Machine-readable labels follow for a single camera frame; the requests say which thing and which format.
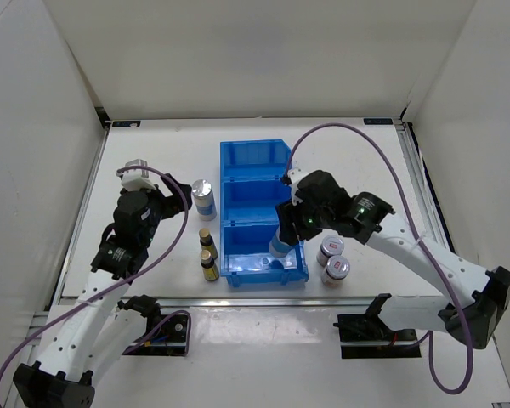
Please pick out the silver-lid blue-label bottle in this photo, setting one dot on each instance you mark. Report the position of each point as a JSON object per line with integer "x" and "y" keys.
{"x": 277, "y": 247}
{"x": 203, "y": 198}

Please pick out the blue three-compartment plastic bin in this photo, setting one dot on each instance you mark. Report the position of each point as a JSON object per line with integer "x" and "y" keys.
{"x": 250, "y": 189}

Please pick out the front small amber bottle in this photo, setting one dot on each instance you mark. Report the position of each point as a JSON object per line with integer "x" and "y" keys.
{"x": 208, "y": 266}

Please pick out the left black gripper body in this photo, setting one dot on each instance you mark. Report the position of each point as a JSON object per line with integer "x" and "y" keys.
{"x": 161, "y": 206}

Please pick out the rear small amber bottle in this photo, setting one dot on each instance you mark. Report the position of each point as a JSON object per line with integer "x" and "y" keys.
{"x": 207, "y": 242}

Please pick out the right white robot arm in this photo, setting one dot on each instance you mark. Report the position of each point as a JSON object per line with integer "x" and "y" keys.
{"x": 471, "y": 300}

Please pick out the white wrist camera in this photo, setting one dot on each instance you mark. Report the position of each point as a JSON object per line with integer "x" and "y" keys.
{"x": 296, "y": 179}
{"x": 135, "y": 180}

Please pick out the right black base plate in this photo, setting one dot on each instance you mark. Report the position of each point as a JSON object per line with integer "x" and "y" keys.
{"x": 361, "y": 339}

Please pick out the red-logo lid jar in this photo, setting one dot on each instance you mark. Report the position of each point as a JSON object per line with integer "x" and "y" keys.
{"x": 335, "y": 271}
{"x": 331, "y": 245}

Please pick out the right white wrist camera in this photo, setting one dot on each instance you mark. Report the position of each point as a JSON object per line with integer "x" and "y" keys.
{"x": 296, "y": 179}

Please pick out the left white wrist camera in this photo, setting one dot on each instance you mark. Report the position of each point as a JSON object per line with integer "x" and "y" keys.
{"x": 135, "y": 180}

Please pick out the small amber bottle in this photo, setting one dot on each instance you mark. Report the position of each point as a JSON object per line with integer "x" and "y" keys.
{"x": 207, "y": 242}
{"x": 208, "y": 266}

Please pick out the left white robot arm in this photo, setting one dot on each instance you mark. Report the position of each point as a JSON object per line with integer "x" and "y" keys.
{"x": 100, "y": 327}

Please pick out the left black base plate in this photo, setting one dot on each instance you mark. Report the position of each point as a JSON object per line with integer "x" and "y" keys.
{"x": 167, "y": 335}

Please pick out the rear red-logo lid jar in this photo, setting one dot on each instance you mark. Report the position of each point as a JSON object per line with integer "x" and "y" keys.
{"x": 331, "y": 245}

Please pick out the front red-logo lid jar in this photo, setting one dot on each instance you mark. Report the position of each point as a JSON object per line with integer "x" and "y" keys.
{"x": 335, "y": 271}

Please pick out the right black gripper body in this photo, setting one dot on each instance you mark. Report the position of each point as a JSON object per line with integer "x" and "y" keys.
{"x": 310, "y": 222}

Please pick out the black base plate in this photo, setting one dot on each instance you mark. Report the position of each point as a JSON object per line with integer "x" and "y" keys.
{"x": 361, "y": 339}
{"x": 167, "y": 335}

